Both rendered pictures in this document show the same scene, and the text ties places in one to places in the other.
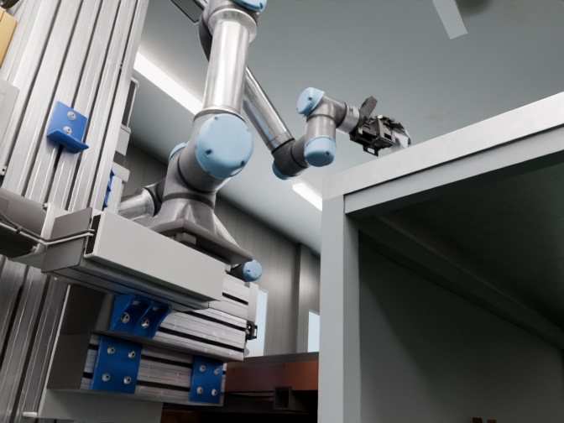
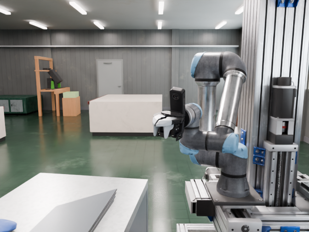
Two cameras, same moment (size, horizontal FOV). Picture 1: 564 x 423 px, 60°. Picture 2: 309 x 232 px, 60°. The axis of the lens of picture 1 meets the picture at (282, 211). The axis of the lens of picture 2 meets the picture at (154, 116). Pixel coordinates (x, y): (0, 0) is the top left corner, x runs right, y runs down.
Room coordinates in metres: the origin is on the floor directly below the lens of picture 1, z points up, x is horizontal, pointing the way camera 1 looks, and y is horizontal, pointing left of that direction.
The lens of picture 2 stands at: (1.78, -0.77, 1.59)
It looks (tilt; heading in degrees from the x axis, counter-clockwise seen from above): 9 degrees down; 146
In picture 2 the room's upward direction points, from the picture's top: straight up
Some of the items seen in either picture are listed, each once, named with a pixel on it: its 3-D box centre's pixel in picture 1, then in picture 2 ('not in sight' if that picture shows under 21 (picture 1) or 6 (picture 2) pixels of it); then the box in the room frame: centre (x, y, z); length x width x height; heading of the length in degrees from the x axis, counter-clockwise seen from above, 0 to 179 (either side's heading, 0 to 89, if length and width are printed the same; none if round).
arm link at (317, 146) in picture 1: (315, 144); (193, 139); (1.03, -0.08, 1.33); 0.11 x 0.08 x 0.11; 30
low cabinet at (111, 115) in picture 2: not in sight; (130, 112); (-5.05, 3.05, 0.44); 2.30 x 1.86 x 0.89; 144
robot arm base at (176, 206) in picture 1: (185, 224); (232, 180); (1.00, 0.21, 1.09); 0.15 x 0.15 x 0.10
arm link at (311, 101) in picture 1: (321, 108); (189, 114); (1.02, -0.08, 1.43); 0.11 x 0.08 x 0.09; 120
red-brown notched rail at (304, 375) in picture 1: (174, 382); not in sight; (1.50, 0.28, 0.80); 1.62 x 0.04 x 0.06; 47
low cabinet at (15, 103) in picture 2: not in sight; (14, 104); (-10.32, 0.64, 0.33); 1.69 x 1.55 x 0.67; 55
